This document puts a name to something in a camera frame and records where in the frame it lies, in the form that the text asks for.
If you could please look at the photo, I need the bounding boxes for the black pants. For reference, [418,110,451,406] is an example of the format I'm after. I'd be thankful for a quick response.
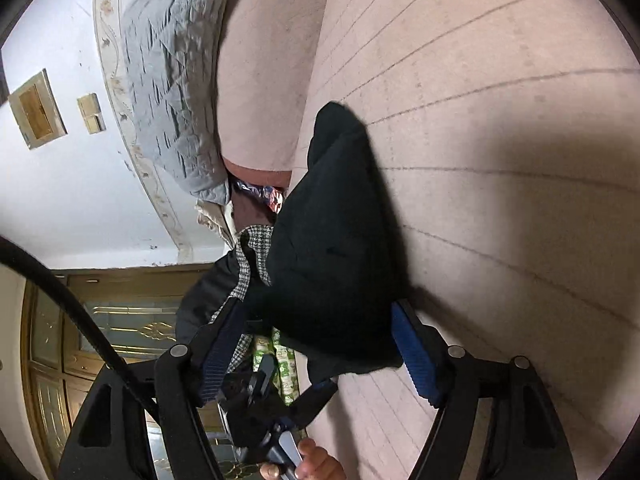
[246,102,409,382]

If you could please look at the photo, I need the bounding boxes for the left hand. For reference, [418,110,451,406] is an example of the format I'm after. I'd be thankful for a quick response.
[259,435,347,480]

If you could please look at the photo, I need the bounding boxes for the green white patterned cloth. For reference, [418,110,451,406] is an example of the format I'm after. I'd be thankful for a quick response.
[252,328,300,405]

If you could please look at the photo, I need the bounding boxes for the wooden glass door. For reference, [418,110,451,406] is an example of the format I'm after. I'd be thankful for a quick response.
[20,264,207,479]

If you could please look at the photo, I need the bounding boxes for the black garment on pile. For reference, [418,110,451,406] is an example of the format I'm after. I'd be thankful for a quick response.
[176,252,240,344]

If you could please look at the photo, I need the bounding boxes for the houndstooth grey jacket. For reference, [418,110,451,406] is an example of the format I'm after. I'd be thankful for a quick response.
[208,224,273,373]

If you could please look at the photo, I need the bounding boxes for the cream cloth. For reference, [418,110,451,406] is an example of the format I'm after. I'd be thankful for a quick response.
[195,200,238,249]

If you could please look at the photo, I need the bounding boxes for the pink quilted mattress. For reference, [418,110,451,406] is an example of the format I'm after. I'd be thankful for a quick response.
[294,0,639,479]

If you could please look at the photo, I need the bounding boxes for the pink and maroon bolster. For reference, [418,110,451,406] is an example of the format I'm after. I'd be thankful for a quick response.
[217,0,326,188]

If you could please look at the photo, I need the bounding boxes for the grey quilted pillow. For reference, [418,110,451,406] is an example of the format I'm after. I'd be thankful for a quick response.
[122,0,230,205]

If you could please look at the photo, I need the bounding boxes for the black cable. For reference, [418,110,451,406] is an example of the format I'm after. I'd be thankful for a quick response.
[0,234,162,421]

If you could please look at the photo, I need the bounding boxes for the beige wall switch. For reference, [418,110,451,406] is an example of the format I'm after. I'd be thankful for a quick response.
[77,93,105,134]

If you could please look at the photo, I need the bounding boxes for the beige wall panel box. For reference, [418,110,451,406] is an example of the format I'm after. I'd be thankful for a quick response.
[9,70,67,150]

